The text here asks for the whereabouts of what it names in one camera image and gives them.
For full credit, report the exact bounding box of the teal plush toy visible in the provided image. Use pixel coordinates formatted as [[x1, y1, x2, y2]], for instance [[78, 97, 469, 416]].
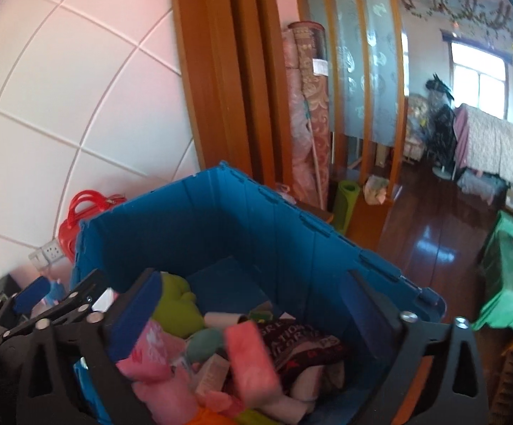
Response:
[[187, 328, 227, 362]]

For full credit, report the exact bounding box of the small beige box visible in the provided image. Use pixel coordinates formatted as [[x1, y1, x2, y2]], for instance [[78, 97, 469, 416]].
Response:
[[194, 353, 231, 398]]

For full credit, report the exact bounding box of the white wall socket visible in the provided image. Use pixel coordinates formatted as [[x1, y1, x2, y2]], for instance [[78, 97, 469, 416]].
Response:
[[42, 239, 64, 263]]

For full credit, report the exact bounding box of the pink fluffy towel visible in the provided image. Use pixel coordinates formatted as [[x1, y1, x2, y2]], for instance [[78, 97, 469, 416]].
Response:
[[224, 320, 284, 408]]

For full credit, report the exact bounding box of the wall vine decoration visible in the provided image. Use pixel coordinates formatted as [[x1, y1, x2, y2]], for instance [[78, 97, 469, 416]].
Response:
[[395, 0, 513, 63]]

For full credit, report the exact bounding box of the green rolled yoga mat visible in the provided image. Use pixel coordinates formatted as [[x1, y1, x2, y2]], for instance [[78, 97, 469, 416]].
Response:
[[331, 180, 361, 236]]

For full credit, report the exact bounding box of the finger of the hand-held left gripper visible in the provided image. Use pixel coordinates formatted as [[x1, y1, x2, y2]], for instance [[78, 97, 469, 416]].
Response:
[[0, 276, 52, 334], [2, 269, 108, 342]]

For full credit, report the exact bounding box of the floral blanket on rack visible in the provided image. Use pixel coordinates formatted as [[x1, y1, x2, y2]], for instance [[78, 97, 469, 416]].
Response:
[[453, 103, 513, 196]]

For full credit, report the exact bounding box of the red carrying case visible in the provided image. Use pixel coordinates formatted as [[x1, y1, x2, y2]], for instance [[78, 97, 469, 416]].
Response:
[[58, 190, 126, 264]]

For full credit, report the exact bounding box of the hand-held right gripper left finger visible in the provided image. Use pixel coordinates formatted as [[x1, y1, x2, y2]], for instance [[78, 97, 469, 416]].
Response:
[[16, 269, 164, 425]]

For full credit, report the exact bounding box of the wooden door frame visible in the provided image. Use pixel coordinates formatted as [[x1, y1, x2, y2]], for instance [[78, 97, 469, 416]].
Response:
[[170, 0, 293, 187]]

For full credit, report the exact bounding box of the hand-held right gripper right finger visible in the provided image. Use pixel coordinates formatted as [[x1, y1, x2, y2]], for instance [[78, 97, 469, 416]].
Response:
[[344, 270, 489, 425]]

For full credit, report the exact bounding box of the wooden frosted glass partition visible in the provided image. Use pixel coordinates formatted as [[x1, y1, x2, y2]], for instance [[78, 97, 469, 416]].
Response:
[[292, 0, 411, 249]]

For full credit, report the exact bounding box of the blue plastic crate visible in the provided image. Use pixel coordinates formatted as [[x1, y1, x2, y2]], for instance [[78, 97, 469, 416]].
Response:
[[69, 161, 447, 425]]

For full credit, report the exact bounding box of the white cardboard tube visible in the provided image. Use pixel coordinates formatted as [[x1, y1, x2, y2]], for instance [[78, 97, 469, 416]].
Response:
[[204, 312, 249, 331]]

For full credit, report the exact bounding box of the dark printed cloth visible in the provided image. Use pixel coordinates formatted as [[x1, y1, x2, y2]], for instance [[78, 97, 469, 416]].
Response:
[[256, 318, 351, 392]]

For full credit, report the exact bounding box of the black clothes stand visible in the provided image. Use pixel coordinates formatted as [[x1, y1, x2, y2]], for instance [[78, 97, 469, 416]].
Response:
[[423, 72, 459, 174]]

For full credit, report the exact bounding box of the rolled patterned carpet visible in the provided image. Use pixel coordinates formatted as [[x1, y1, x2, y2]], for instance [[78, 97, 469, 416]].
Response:
[[282, 21, 330, 211]]

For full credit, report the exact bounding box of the window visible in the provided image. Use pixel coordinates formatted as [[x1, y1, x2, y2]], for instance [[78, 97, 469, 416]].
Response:
[[441, 30, 513, 121]]

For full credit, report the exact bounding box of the green table cloth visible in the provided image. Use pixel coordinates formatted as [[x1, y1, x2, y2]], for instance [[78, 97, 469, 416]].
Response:
[[473, 210, 513, 331]]

